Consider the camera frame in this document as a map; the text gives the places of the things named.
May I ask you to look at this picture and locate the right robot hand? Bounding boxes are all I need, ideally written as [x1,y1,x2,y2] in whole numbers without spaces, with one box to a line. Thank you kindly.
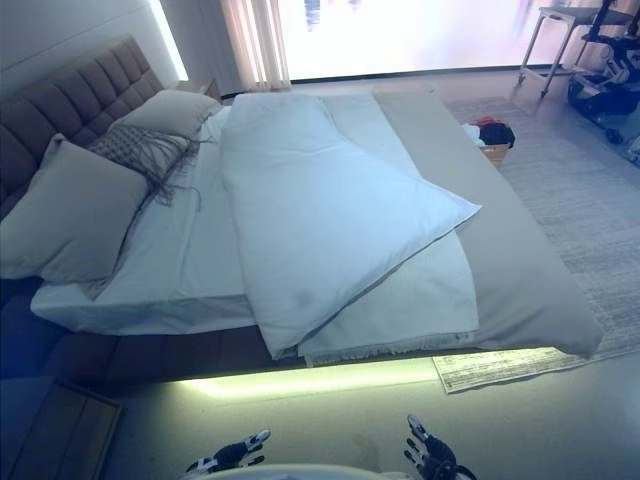
[402,413,476,480]

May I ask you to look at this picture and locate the metal frame table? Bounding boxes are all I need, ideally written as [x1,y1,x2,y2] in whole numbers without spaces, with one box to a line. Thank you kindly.
[517,5,601,99]

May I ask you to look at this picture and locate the white duvet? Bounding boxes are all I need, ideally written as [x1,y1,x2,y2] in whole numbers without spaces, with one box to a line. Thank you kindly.
[219,92,484,360]

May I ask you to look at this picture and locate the large beige pillow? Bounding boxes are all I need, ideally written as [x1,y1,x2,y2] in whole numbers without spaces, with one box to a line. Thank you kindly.
[0,133,151,286]

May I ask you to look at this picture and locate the beige curtain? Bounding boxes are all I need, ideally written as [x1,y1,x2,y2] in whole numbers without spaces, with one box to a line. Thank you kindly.
[218,0,292,85]

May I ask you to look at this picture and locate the brown upholstered bed frame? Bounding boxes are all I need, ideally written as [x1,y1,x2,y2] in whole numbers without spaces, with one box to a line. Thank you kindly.
[0,33,311,389]

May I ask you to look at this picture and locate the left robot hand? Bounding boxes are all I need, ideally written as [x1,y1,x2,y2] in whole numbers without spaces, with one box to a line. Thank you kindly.
[185,428,272,475]

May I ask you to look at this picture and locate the beige bed runner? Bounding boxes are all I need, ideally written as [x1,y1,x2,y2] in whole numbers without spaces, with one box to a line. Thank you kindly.
[372,85,604,360]

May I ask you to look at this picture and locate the black wheeled equipment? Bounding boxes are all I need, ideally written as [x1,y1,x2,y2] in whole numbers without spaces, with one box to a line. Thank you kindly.
[567,0,640,146]

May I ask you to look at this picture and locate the wooden nightstand with dark base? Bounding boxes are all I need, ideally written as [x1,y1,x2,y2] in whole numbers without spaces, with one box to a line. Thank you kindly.
[0,379,124,480]

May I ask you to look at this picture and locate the grey fringed woven cushion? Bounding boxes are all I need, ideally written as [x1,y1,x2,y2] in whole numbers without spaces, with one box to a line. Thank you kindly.
[87,124,204,209]

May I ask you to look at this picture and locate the silver robot torso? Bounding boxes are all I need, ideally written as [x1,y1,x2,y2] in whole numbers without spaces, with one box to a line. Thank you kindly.
[219,462,386,480]

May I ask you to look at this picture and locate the small wooden nightstand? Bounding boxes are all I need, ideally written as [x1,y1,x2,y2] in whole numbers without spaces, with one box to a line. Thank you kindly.
[175,77,221,101]

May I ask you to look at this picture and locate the grey patterned rug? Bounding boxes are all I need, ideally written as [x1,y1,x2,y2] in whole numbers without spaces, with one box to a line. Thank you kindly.
[432,97,640,396]

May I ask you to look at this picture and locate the white garment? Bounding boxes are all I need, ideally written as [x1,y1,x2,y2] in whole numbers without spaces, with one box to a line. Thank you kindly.
[460,122,484,149]

